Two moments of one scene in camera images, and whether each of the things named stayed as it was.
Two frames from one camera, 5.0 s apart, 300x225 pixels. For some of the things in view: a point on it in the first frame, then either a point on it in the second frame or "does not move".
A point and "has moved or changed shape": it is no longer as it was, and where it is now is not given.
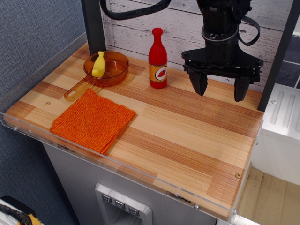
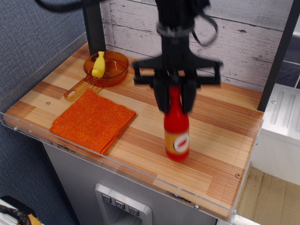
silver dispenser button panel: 117,208 does not move
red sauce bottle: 158,61 has moved or changed shape
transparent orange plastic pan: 116,64 does not move
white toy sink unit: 277,150 does not move
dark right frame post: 280,56 does not move
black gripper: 221,55 -> 176,64
